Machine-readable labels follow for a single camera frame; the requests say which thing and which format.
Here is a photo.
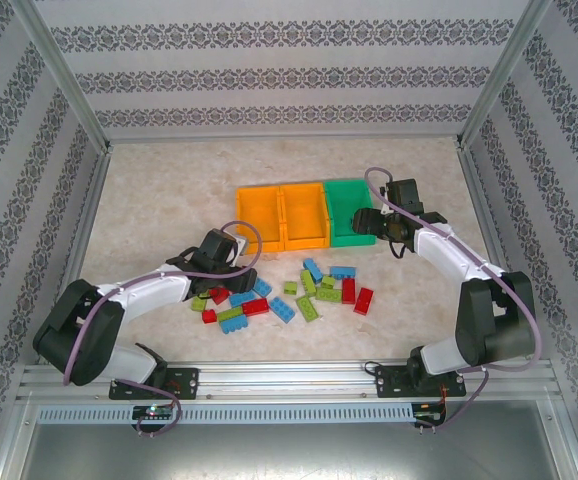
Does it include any green plastic bin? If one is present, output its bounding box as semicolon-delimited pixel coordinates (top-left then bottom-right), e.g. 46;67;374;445
323;178;378;249

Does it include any orange plastic bin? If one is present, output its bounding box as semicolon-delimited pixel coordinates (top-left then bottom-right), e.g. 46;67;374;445
278;182;333;251
235;185;286;254

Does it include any grey metal sheet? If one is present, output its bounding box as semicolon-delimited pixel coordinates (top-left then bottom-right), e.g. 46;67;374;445
0;399;578;480

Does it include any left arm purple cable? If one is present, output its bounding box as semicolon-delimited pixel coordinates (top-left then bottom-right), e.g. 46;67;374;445
62;221;263;439

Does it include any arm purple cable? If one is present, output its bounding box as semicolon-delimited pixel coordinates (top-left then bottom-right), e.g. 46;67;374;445
62;221;263;439
364;167;544;436

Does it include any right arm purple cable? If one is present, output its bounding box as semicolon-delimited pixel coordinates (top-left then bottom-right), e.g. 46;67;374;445
364;167;544;436

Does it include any aluminium frame side rail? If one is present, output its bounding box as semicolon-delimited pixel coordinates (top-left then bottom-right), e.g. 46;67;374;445
456;144;538;361
38;144;115;366

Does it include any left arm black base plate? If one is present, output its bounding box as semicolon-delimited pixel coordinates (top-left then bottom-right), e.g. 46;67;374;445
108;367;200;401

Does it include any aluminium mounting rail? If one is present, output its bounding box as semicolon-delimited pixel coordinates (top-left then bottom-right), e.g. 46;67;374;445
18;360;555;401

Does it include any aluminium frame cross beam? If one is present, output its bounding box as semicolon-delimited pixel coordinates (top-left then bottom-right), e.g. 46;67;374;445
106;130;463;147

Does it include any slotted grey cable duct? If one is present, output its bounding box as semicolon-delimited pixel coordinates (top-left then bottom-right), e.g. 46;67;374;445
36;402;415;425

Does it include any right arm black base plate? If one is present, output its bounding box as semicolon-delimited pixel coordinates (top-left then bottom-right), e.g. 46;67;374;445
374;363;468;399

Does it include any aluminium frame post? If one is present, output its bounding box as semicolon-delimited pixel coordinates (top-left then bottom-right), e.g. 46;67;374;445
11;0;113;151
456;0;553;151

